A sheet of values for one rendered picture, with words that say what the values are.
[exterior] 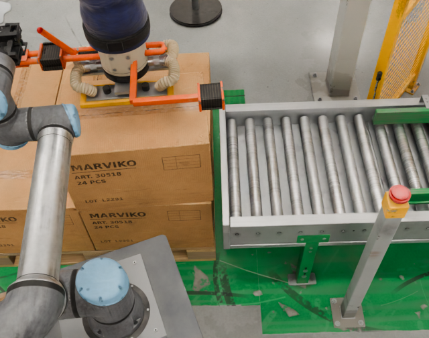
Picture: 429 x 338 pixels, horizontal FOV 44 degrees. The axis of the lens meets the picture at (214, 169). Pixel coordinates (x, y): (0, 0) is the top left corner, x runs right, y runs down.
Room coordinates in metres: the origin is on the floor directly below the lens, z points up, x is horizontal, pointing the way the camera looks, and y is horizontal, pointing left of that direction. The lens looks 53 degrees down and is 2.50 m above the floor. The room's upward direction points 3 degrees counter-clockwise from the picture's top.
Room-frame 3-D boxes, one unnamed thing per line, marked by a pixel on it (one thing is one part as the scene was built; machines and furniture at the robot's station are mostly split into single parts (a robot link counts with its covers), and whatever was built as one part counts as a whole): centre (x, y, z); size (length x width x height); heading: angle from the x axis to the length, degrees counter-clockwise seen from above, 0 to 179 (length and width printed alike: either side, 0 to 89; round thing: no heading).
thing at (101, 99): (1.39, 0.30, 1.14); 0.34 x 0.10 x 0.05; 91
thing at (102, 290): (0.70, 0.37, 0.96); 0.17 x 0.15 x 0.18; 93
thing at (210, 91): (1.23, 0.00, 1.24); 0.09 x 0.08 x 0.05; 1
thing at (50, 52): (1.48, 0.55, 1.24); 0.10 x 0.08 x 0.06; 1
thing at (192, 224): (1.78, 0.60, 0.34); 1.20 x 1.00 x 0.40; 88
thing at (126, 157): (1.47, 0.32, 0.74); 0.60 x 0.40 x 0.40; 92
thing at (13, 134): (0.95, 0.53, 1.46); 0.12 x 0.09 x 0.12; 93
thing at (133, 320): (0.70, 0.36, 0.82); 0.19 x 0.19 x 0.10
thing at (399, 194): (0.95, -0.61, 1.02); 0.07 x 0.07 x 0.04
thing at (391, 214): (0.95, -0.61, 0.50); 0.07 x 0.07 x 1.00; 88
